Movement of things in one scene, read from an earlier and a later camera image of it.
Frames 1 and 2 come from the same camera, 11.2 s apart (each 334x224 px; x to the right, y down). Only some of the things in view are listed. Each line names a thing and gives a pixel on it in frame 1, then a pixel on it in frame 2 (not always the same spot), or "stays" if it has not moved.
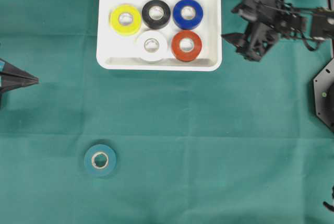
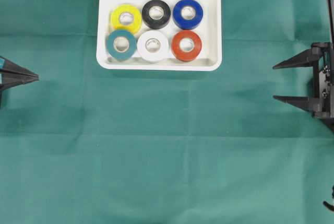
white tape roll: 151,46 stays
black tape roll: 156,14 stays
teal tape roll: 100,160 → 118,55
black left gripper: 12,77 stays
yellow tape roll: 124,19 stays
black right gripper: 264,6 → 322,53
